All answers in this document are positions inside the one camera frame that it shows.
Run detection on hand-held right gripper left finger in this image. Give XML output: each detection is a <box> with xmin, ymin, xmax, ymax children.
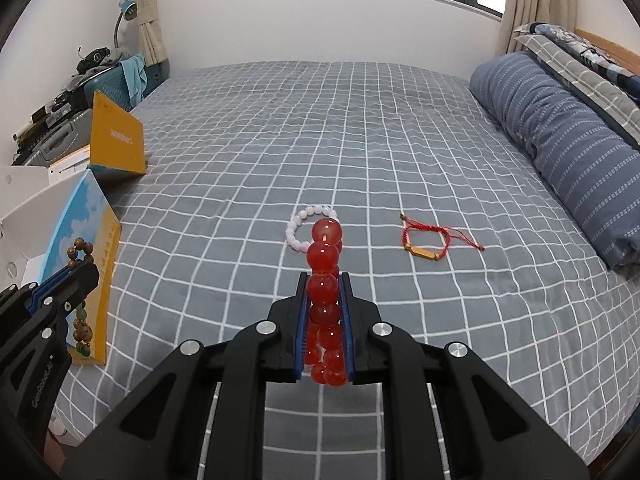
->
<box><xmin>60</xmin><ymin>271</ymin><xmax>312</xmax><ymax>480</ymax></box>

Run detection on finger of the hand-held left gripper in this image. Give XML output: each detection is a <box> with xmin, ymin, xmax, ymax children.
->
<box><xmin>0</xmin><ymin>261</ymin><xmax>90</xmax><ymax>311</ymax></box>
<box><xmin>30</xmin><ymin>262</ymin><xmax>101</xmax><ymax>356</ymax></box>

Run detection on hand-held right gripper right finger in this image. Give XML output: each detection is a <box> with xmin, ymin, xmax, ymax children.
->
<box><xmin>337</xmin><ymin>271</ymin><xmax>591</xmax><ymax>480</ymax></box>

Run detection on large red bead bracelet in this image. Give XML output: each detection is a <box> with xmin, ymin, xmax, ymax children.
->
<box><xmin>303</xmin><ymin>217</ymin><xmax>349</xmax><ymax>387</ymax></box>

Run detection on brown wooden bead bracelet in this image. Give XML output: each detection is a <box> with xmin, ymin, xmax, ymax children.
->
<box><xmin>66</xmin><ymin>241</ymin><xmax>96</xmax><ymax>358</ymax></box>

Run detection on blue yellow cardboard box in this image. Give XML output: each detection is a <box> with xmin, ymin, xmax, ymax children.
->
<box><xmin>0</xmin><ymin>90</ymin><xmax>148</xmax><ymax>366</ymax></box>

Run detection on grey suitcase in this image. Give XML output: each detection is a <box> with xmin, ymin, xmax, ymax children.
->
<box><xmin>12</xmin><ymin>110</ymin><xmax>93</xmax><ymax>166</ymax></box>

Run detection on dark clutter pile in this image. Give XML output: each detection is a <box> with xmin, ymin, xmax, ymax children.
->
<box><xmin>15</xmin><ymin>90</ymin><xmax>86</xmax><ymax>131</ymax></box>

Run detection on teal cloth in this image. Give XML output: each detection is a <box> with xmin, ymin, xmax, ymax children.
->
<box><xmin>120</xmin><ymin>55</ymin><xmax>148</xmax><ymax>103</ymax></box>

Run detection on black bag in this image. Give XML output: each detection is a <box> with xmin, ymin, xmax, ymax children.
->
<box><xmin>75</xmin><ymin>46</ymin><xmax>123</xmax><ymax>81</ymax></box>

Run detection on blue striped folded quilt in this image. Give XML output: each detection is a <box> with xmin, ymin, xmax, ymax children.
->
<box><xmin>469</xmin><ymin>51</ymin><xmax>640</xmax><ymax>273</ymax></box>

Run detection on blue desk lamp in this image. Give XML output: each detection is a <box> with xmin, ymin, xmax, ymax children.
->
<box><xmin>112</xmin><ymin>0</ymin><xmax>138</xmax><ymax>51</ymax></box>

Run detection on grey checked pillow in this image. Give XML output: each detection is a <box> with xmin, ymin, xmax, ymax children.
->
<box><xmin>515</xmin><ymin>32</ymin><xmax>640</xmax><ymax>148</ymax></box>

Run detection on red cord bracelet gold tube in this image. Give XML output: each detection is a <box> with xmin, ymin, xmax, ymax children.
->
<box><xmin>400</xmin><ymin>212</ymin><xmax>486</xmax><ymax>263</ymax></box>

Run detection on white bead bracelet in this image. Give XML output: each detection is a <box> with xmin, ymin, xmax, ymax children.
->
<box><xmin>285</xmin><ymin>204</ymin><xmax>341</xmax><ymax>253</ymax></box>

